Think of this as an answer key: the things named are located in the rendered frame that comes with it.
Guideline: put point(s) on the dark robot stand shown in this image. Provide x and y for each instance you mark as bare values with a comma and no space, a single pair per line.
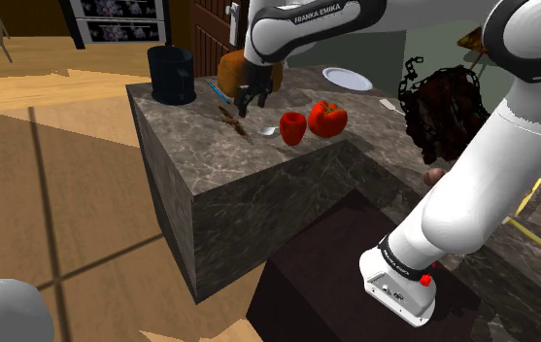
317,284

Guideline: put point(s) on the white spatula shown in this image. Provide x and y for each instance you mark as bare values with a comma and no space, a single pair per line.
390,105

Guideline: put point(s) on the small red bell pepper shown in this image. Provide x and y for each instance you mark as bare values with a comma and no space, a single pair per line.
292,129

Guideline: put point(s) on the brown egg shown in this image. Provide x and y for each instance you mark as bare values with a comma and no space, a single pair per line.
433,177

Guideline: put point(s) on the yellow spoon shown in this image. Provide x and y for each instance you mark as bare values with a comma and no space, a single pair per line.
533,238

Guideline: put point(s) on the silver spoon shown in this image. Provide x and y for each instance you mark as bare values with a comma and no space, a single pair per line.
267,130

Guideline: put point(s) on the golden brown angular object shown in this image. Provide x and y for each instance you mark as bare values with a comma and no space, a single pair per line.
472,42

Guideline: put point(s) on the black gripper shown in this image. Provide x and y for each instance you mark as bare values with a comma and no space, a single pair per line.
256,75

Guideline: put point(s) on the white plate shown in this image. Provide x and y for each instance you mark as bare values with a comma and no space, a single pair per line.
347,78

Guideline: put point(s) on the black cylindrical pot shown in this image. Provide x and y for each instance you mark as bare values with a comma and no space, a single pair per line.
171,75

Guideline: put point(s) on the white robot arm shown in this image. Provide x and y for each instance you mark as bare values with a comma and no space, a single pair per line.
478,189

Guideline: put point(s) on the brown patterned knife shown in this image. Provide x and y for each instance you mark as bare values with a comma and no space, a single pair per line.
235,124

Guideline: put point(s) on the white rounded object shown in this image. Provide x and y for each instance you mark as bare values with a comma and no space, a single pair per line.
5,312

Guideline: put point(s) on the orange brown bread loaf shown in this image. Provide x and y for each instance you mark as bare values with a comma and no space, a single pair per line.
228,75

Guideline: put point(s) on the large red tomato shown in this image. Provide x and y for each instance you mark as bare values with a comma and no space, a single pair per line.
327,119

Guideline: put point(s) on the black cabinet with floral panels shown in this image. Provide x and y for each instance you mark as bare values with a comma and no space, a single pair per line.
118,23

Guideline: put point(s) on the blue pen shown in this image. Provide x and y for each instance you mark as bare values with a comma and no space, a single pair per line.
218,92

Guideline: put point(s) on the dark brown panelled door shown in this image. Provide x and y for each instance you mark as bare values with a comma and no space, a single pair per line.
208,38

